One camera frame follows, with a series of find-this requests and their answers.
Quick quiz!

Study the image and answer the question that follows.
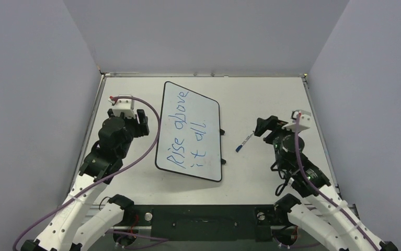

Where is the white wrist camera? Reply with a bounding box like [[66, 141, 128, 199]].
[[108, 96, 135, 119], [282, 110, 313, 133]]

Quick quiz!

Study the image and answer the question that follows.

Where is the black framed whiteboard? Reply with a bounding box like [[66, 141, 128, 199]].
[[155, 81, 225, 182]]

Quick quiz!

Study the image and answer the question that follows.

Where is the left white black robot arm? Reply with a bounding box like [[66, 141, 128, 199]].
[[20, 109, 150, 250]]

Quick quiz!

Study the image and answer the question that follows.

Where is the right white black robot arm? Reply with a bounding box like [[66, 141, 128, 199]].
[[254, 110, 398, 250]]

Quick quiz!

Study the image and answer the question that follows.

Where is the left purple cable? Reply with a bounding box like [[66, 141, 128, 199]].
[[12, 96, 169, 251]]

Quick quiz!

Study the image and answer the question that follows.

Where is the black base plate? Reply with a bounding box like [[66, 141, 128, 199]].
[[115, 204, 285, 242]]

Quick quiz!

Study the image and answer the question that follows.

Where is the white marker pen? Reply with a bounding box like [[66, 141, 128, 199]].
[[235, 131, 255, 153]]

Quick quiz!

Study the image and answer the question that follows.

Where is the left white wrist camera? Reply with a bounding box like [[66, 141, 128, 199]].
[[108, 96, 135, 119]]

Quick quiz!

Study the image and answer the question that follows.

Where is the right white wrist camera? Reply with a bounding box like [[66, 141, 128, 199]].
[[282, 110, 313, 133]]

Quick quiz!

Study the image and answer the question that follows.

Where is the aluminium front rail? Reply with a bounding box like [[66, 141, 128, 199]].
[[104, 202, 293, 230]]

